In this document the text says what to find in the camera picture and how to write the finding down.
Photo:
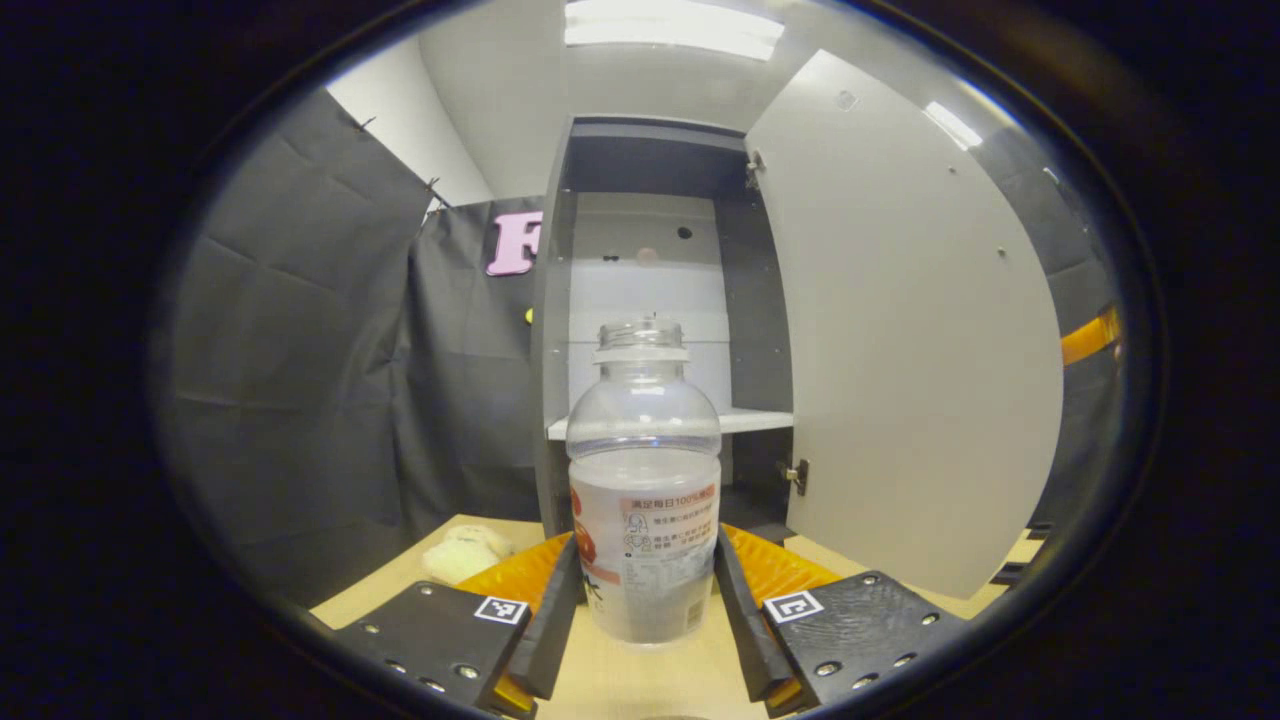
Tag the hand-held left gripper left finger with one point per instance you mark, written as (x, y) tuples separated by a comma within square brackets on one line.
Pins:
[(550, 640)]

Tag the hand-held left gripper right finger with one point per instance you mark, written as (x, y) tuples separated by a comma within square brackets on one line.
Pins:
[(745, 630)]

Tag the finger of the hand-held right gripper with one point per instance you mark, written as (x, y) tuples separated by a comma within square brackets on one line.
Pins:
[(1090, 340)]

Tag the clear plastic bottle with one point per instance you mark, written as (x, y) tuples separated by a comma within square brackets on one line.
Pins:
[(645, 560)]

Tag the grey cabinet door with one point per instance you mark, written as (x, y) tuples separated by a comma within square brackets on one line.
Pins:
[(920, 350)]

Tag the metal door hinge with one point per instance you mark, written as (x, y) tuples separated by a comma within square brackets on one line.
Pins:
[(796, 475), (754, 170)]

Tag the white cabinet shelf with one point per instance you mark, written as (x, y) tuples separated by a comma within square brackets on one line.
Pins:
[(755, 420)]

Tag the cream plush toy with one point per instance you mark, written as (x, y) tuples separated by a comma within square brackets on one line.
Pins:
[(460, 555)]

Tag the black backdrop cloth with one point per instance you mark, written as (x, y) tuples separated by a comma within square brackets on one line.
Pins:
[(300, 350)]

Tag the large ceiling light panel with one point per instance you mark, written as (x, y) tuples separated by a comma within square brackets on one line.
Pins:
[(670, 25)]

